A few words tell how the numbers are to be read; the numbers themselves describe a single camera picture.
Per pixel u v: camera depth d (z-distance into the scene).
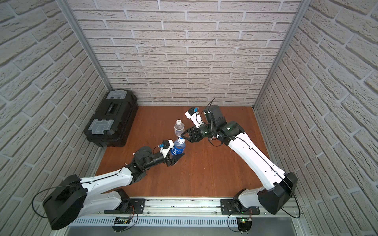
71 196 0.41
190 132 0.60
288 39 0.80
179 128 0.92
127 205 0.67
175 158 0.68
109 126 0.85
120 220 0.73
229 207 0.73
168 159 0.67
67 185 0.43
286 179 0.40
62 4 0.69
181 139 0.66
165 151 0.66
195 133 0.59
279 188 0.39
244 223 0.71
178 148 0.68
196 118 0.61
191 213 0.74
